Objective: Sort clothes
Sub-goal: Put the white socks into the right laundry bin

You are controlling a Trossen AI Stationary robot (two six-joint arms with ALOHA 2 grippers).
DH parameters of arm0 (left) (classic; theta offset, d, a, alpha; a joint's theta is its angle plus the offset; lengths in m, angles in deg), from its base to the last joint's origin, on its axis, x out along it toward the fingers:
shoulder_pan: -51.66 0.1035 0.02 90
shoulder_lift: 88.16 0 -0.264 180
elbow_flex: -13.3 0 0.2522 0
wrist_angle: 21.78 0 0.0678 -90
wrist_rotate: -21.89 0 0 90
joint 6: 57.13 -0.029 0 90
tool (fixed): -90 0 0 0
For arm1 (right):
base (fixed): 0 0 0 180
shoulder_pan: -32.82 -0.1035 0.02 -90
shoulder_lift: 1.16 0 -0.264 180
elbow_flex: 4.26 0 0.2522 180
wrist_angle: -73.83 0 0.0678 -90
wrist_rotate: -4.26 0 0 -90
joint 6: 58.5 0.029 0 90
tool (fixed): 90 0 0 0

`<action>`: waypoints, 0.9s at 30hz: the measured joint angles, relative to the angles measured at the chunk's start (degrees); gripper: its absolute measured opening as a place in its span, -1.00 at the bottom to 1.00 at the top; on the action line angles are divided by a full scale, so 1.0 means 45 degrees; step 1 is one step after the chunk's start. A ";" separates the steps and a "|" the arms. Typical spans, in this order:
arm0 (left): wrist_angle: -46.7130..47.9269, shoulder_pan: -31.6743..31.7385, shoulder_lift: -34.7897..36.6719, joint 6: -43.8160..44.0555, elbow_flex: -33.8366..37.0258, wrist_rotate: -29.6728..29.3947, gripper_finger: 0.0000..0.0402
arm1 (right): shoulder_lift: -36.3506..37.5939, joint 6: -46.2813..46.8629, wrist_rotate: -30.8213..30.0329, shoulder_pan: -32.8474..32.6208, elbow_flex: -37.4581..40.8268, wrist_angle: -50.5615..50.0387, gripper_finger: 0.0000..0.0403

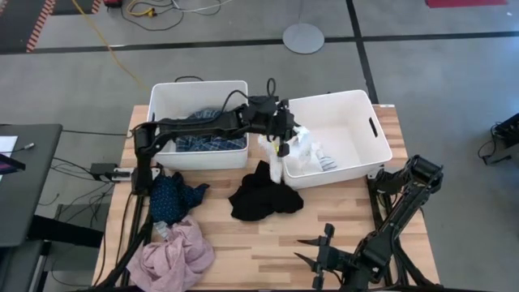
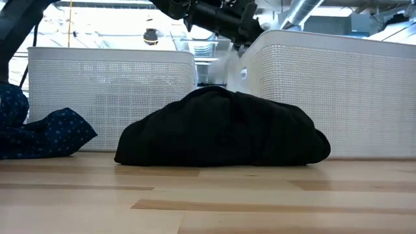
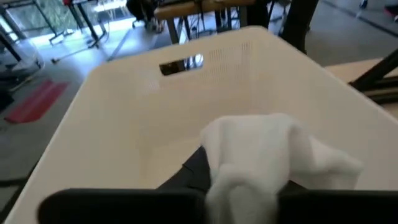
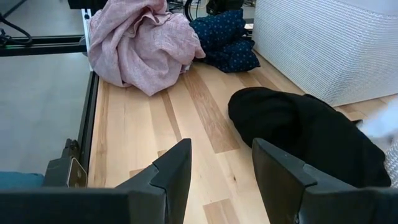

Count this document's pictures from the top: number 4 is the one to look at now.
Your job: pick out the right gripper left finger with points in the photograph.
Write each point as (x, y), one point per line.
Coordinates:
(149, 199)

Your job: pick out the black corner bracket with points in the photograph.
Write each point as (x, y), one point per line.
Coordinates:
(66, 169)

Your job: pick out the black table frame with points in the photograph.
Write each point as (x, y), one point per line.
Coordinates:
(88, 124)

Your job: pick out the navy dotted garment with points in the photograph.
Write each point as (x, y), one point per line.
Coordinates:
(227, 43)

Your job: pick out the black garment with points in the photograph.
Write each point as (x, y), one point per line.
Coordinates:
(304, 130)

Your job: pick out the white garment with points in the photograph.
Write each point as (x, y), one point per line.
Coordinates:
(382, 124)

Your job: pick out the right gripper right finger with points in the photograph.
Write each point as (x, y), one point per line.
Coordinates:
(298, 199)

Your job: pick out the pink garment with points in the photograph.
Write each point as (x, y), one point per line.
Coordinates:
(140, 46)

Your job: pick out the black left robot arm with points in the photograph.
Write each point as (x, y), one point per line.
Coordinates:
(224, 6)

